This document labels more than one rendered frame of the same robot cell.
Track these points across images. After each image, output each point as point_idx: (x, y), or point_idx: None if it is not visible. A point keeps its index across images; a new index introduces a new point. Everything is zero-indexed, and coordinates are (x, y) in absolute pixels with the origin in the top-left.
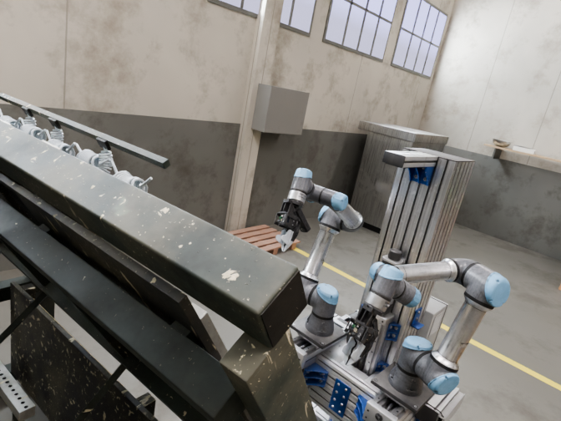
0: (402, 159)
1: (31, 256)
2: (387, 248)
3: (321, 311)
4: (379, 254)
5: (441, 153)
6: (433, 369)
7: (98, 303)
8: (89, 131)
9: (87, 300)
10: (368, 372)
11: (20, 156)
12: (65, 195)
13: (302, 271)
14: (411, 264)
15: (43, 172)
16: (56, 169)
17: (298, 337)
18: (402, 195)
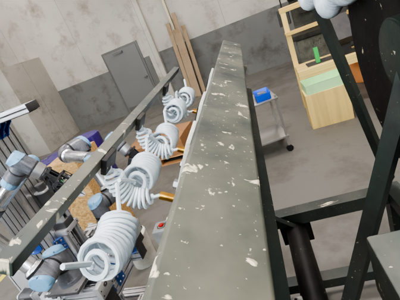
0: (36, 102)
1: (258, 137)
2: (28, 194)
3: (69, 257)
4: (28, 203)
5: None
6: (115, 188)
7: (250, 109)
8: (158, 89)
9: (253, 112)
10: None
11: (236, 73)
12: (242, 61)
13: (31, 268)
14: (79, 153)
15: (237, 65)
16: (231, 63)
17: (86, 287)
18: (2, 155)
